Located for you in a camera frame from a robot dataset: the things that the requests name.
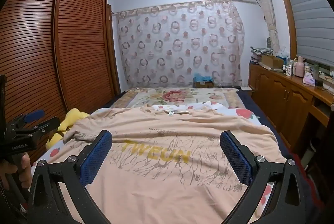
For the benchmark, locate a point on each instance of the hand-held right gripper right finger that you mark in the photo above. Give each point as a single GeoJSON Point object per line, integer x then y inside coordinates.
{"type": "Point", "coordinates": [236, 158]}

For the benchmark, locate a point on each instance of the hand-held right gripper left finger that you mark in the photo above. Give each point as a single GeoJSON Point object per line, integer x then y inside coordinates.
{"type": "Point", "coordinates": [96, 158]}

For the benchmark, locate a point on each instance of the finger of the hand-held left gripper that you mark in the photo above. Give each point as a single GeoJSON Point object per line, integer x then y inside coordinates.
{"type": "Point", "coordinates": [34, 115]}
{"type": "Point", "coordinates": [47, 123]}

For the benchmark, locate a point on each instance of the beige printed t-shirt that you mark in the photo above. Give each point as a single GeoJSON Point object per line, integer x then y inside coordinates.
{"type": "Point", "coordinates": [156, 174]}

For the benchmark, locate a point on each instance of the person's left hand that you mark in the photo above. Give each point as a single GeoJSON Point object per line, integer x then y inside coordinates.
{"type": "Point", "coordinates": [26, 169]}

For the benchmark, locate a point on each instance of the yellow plush toy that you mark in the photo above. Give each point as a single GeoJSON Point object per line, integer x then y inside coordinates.
{"type": "Point", "coordinates": [73, 117]}

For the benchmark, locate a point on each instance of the strawberry flower printed bed sheet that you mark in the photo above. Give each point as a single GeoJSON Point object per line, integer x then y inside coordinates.
{"type": "Point", "coordinates": [61, 152]}

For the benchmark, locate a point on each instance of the dark blue mattress cover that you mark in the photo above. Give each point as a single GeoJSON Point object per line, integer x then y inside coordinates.
{"type": "Point", "coordinates": [271, 132]}

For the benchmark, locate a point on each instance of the white router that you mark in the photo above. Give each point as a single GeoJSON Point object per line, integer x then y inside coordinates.
{"type": "Point", "coordinates": [246, 88]}

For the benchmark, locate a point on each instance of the black flat device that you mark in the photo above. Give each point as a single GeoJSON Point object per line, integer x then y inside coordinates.
{"type": "Point", "coordinates": [231, 87]}

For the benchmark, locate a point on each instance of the wooden sideboard cabinet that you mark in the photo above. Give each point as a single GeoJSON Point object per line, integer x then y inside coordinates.
{"type": "Point", "coordinates": [281, 98]}

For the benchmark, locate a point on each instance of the white trash bin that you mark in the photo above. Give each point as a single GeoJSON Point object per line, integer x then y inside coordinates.
{"type": "Point", "coordinates": [311, 149]}

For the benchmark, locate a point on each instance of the cardboard box with blue items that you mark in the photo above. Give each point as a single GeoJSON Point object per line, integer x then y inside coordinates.
{"type": "Point", "coordinates": [203, 81]}

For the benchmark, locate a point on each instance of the wooden louvered wardrobe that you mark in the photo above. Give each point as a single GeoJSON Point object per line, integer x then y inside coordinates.
{"type": "Point", "coordinates": [78, 43]}

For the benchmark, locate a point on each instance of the floral blanket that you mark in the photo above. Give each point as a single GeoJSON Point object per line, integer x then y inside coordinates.
{"type": "Point", "coordinates": [174, 96]}

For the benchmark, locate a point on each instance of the white carton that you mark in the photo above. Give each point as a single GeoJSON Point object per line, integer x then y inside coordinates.
{"type": "Point", "coordinates": [288, 71]}

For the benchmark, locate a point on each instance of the brown cardboard box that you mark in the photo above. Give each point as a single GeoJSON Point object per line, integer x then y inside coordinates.
{"type": "Point", "coordinates": [271, 60]}

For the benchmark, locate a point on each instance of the pink tissue pack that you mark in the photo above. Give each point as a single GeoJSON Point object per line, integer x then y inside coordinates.
{"type": "Point", "coordinates": [309, 80]}

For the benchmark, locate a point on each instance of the stack of folded cloths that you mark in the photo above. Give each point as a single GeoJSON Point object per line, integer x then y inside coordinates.
{"type": "Point", "coordinates": [259, 53]}

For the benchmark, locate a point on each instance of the pink thermos jug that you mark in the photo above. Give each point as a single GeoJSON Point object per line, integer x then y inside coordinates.
{"type": "Point", "coordinates": [298, 68]}

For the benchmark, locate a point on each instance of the green bottle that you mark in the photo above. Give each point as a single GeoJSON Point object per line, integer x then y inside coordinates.
{"type": "Point", "coordinates": [316, 71]}

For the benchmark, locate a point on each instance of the circle patterned sheer curtain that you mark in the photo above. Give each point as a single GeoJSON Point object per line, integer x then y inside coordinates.
{"type": "Point", "coordinates": [177, 43]}

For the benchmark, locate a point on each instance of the tied beige window curtain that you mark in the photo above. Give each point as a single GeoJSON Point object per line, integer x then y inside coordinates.
{"type": "Point", "coordinates": [268, 12]}

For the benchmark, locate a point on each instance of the grey window blind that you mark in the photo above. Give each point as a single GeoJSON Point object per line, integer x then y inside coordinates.
{"type": "Point", "coordinates": [308, 17]}

